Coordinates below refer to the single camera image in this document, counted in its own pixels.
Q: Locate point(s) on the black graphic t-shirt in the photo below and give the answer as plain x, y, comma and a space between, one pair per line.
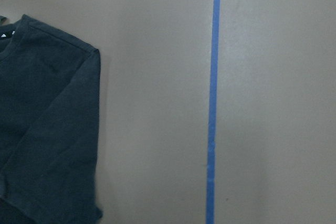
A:
50, 83

